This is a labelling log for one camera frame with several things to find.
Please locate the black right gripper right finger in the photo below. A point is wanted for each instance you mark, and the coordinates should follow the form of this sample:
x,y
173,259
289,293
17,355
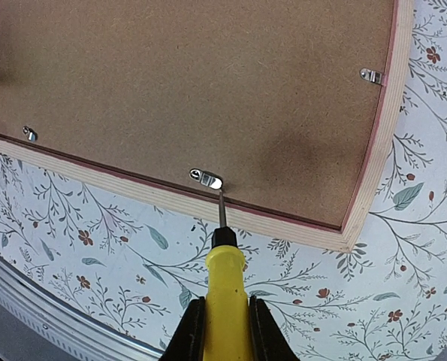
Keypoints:
x,y
268,342

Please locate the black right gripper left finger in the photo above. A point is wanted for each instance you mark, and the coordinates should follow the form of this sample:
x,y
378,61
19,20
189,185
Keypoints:
x,y
187,342

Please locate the yellow handled screwdriver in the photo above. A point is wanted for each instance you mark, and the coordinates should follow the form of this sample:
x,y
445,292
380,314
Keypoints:
x,y
227,333

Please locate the pink picture frame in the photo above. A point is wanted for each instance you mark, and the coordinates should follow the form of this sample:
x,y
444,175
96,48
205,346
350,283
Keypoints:
x,y
292,105

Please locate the floral patterned table mat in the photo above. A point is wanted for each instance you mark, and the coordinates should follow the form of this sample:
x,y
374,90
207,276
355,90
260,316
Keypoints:
x,y
135,267

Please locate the aluminium front rail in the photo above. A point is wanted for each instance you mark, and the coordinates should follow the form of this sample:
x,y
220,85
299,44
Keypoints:
x,y
63,326

